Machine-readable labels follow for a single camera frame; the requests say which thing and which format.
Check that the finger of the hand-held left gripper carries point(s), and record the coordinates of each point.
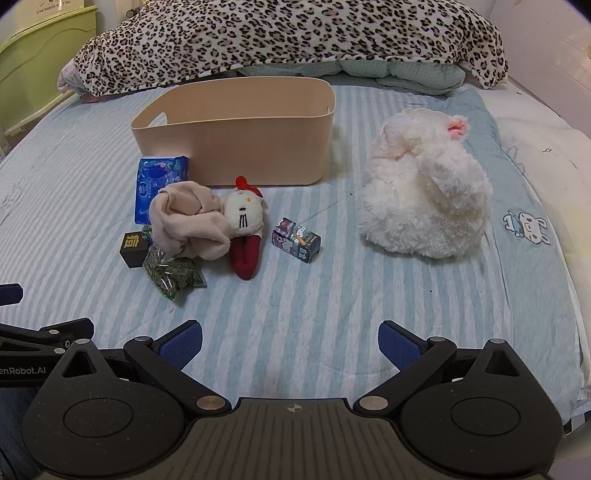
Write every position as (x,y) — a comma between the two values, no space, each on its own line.
(46,333)
(10,294)

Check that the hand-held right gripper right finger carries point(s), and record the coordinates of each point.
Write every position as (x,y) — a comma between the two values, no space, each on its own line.
(399,345)

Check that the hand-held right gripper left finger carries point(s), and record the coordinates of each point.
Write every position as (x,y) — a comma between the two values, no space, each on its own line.
(182,345)

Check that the clear bag of green herbs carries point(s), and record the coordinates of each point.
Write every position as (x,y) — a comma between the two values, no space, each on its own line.
(171,275)

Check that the blue striped bed quilt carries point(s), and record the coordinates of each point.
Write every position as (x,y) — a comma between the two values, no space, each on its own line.
(323,295)

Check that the small black box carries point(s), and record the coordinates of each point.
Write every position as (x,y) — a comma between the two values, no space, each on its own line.
(131,253)

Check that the beige fleece cloth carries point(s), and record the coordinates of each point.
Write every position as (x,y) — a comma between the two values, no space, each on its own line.
(184,217)

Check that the white fluffy plush toy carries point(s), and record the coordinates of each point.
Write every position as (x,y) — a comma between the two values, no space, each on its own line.
(415,203)

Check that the white cat plush doll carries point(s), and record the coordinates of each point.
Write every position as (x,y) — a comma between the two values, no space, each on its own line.
(242,213)

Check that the small printed cartoon box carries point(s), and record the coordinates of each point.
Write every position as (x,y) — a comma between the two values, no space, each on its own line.
(295,240)

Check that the blue wet wipes packet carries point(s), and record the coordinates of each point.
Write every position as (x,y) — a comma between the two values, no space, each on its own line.
(159,177)

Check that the beige plastic storage bin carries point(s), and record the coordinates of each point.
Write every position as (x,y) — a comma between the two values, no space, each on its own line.
(240,147)

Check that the white printed bed sheet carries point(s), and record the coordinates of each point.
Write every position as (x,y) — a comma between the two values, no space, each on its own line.
(549,152)

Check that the green wooden cabinet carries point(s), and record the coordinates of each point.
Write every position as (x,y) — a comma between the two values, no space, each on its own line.
(41,41)

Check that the green checked pillow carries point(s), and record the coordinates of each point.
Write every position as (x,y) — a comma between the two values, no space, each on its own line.
(406,74)

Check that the leopard print blanket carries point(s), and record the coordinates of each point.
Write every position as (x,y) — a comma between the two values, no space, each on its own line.
(277,32)

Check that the white wall sign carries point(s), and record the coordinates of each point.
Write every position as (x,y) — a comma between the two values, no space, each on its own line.
(55,5)

